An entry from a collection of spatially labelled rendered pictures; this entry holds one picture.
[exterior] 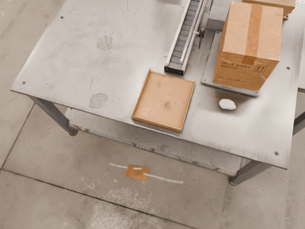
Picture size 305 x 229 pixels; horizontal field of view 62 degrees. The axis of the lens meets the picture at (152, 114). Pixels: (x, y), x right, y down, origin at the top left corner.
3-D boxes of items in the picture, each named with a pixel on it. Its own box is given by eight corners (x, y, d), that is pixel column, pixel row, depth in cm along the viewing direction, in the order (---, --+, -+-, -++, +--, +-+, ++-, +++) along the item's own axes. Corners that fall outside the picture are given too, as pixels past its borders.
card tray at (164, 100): (150, 71, 142) (149, 67, 138) (195, 82, 137) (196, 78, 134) (132, 118, 131) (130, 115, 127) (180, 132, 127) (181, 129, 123)
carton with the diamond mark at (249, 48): (220, 38, 146) (231, 0, 121) (263, 45, 142) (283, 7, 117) (212, 82, 134) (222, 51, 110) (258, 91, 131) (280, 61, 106)
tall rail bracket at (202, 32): (189, 44, 147) (192, 24, 132) (202, 47, 146) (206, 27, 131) (188, 48, 146) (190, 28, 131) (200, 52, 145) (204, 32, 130)
